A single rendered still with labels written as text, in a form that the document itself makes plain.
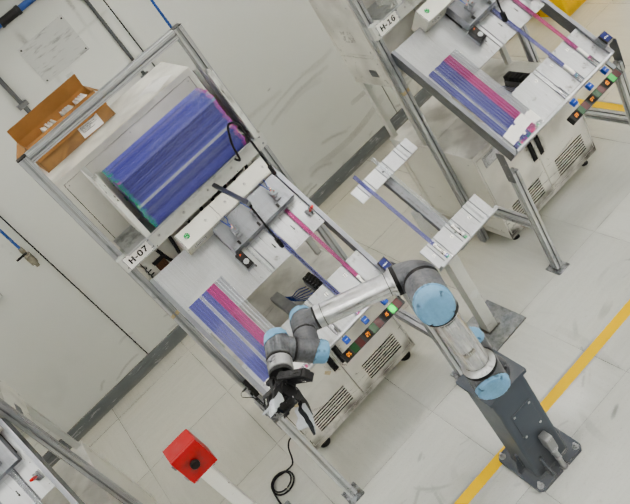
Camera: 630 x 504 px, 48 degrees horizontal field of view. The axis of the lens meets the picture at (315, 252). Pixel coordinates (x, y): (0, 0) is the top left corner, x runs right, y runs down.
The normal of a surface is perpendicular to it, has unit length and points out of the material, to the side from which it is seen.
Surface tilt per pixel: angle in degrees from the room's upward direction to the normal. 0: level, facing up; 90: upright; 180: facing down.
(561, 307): 0
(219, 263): 44
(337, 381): 90
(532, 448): 90
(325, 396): 90
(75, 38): 90
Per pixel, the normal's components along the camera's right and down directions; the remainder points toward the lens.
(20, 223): 0.52, 0.29
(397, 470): -0.50, -0.67
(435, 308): 0.11, 0.45
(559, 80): 0.00, -0.28
